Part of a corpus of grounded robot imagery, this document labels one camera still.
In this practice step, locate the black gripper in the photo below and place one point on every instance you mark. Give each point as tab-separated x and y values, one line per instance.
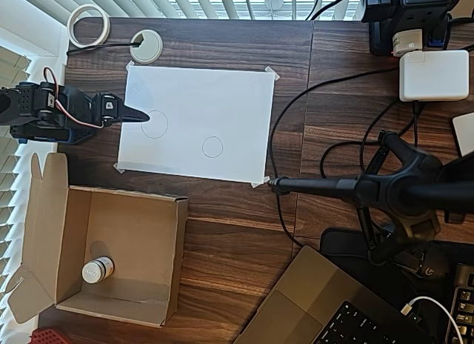
109	107

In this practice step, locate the small jar with silver lid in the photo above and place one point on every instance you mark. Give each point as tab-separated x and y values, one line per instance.
92	273

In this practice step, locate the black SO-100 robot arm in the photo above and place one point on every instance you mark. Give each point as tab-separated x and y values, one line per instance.
29	99

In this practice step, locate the open cardboard box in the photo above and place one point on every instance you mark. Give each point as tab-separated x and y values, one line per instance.
129	229

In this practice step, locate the masking tape piece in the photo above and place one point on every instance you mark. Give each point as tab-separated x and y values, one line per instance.
259	182
119	168
272	73
129	66

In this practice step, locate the blue table clamp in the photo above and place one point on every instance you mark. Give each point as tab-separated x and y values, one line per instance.
68	136
22	140

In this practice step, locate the white paper sheet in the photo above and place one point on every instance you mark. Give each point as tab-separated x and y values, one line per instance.
207	99

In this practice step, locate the masking tape roll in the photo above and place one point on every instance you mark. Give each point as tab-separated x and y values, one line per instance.
72	34

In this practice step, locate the cream vertical blinds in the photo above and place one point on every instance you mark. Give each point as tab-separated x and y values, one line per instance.
7	173

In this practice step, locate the white vertical blinds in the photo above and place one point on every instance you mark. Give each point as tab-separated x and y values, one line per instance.
229	3

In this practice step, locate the black mouse pad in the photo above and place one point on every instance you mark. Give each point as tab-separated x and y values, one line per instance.
340	244

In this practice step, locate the grey laptop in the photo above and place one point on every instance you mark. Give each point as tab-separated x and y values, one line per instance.
314	303

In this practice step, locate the black tripod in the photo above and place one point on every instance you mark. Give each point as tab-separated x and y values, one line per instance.
400	192

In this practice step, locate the small white plug adapter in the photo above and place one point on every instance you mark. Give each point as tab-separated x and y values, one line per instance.
407	42

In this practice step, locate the black power strip tower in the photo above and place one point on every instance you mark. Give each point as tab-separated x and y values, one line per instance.
407	6

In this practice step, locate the white laptop power adapter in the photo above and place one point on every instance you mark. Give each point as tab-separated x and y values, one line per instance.
433	75

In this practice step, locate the blue plug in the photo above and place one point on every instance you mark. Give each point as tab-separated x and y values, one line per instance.
437	40

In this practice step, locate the white flat device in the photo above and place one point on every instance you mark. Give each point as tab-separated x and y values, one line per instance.
464	134

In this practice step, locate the black computer mouse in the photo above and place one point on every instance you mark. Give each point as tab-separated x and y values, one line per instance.
433	266

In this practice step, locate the black keyboard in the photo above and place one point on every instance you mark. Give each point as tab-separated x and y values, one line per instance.
463	307

